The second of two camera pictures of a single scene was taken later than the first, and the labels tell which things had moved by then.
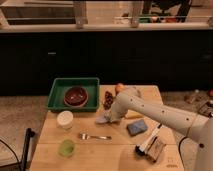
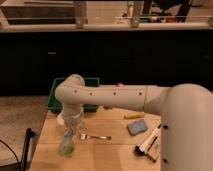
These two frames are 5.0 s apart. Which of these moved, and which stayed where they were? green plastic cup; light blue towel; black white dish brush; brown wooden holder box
Moved: light blue towel
Stayed: brown wooden holder box; green plastic cup; black white dish brush
